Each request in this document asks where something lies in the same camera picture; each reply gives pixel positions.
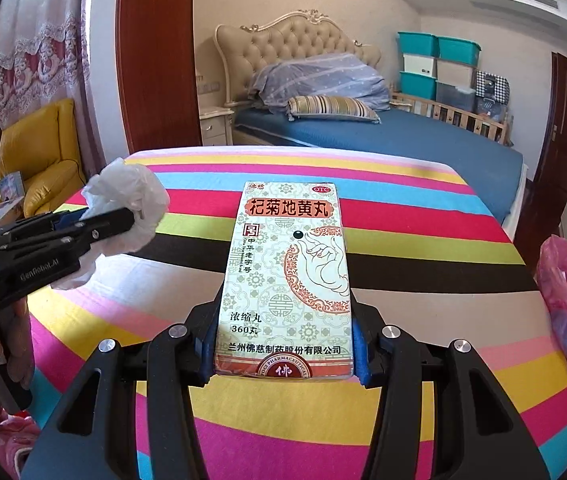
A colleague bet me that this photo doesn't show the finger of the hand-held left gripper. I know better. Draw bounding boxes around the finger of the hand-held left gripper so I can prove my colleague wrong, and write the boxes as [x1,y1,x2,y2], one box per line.
[0,207,137,262]
[14,211,87,233]

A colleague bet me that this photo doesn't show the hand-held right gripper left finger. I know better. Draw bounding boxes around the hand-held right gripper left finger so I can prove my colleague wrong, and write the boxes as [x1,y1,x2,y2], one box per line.
[21,282,227,480]

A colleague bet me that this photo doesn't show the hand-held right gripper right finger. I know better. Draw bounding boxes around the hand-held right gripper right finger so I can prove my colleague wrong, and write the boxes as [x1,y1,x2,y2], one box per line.
[351,300,554,480]

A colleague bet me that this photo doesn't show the white plastic bag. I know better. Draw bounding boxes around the white plastic bag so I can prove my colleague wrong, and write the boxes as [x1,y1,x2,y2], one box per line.
[51,157,169,291]

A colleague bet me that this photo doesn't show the patterned medicine box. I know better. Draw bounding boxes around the patterned medicine box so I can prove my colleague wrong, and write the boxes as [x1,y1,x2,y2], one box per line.
[214,180,355,380]

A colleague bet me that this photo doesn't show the yellow armchair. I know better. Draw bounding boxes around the yellow armchair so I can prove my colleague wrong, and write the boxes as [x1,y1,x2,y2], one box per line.
[0,98,87,226]

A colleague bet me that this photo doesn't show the rainbow striped tablecloth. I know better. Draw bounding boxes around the rainbow striped tablecloth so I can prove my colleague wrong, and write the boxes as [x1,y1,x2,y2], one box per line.
[24,145,567,480]

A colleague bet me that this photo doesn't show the cream nightstand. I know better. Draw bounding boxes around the cream nightstand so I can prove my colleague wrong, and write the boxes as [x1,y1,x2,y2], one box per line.
[200,105,237,148]

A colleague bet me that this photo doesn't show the pink lace curtain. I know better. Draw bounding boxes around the pink lace curtain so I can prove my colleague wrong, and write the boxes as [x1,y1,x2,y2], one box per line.
[0,0,99,171]

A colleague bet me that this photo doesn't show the bed with blue sheet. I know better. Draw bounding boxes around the bed with blue sheet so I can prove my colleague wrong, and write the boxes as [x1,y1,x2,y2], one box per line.
[231,107,524,236]

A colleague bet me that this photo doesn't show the beige tufted headboard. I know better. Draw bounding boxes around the beige tufted headboard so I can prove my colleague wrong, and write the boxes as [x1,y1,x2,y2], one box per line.
[214,8,381,111]

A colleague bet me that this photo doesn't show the striped pillow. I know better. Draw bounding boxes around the striped pillow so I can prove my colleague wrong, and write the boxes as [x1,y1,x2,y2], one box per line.
[286,95,381,125]

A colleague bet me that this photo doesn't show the blue grey duvet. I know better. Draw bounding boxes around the blue grey duvet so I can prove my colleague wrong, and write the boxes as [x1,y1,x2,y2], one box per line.
[248,51,391,113]

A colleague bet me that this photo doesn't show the dark grey storage box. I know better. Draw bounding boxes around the dark grey storage box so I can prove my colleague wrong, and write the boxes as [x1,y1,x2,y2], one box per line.
[434,81,477,113]

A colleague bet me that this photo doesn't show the teal storage box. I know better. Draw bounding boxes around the teal storage box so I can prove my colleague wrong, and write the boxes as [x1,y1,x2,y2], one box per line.
[397,31,439,58]
[436,35,481,67]
[399,71,438,101]

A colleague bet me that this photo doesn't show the dark bag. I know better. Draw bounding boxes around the dark bag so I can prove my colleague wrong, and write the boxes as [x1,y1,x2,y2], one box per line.
[476,96,507,123]

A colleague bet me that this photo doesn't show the dark wooden door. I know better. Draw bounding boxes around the dark wooden door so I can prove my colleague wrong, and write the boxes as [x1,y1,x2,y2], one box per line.
[516,52,567,276]

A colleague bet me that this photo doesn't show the white storage box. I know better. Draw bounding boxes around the white storage box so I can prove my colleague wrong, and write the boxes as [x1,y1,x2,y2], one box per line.
[402,55,438,77]

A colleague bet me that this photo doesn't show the beige storage box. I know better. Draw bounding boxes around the beige storage box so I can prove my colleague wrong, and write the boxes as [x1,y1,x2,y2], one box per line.
[436,58,478,86]

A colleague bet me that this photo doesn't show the checkered bag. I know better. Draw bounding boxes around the checkered bag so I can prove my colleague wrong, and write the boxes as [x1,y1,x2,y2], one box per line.
[474,70,508,102]

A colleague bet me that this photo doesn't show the wooden crib rail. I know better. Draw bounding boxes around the wooden crib rail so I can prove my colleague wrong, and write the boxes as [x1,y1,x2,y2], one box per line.
[391,87,514,148]

